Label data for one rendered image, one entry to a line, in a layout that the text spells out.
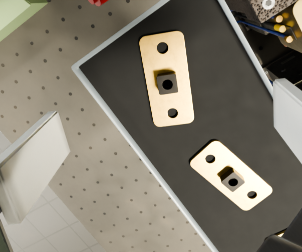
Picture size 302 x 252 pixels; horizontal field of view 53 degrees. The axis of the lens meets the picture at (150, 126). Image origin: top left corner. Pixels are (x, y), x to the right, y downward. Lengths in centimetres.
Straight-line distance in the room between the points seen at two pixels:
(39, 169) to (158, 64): 15
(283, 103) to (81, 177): 78
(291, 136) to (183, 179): 17
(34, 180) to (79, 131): 68
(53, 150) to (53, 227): 188
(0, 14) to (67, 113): 28
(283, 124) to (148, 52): 14
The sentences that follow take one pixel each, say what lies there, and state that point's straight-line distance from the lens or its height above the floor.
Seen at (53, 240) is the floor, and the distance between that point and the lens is 214.
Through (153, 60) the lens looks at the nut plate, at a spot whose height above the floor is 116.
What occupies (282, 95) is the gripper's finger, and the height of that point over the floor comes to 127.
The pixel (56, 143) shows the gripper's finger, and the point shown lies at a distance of 19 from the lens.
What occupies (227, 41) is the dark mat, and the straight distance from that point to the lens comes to 27.
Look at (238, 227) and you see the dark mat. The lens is 36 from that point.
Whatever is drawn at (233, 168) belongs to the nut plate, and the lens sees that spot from 31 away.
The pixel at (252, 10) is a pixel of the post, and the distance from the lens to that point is 34.
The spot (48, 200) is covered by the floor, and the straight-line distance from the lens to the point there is 195.
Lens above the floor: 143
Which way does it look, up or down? 67 degrees down
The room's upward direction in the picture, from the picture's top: 168 degrees counter-clockwise
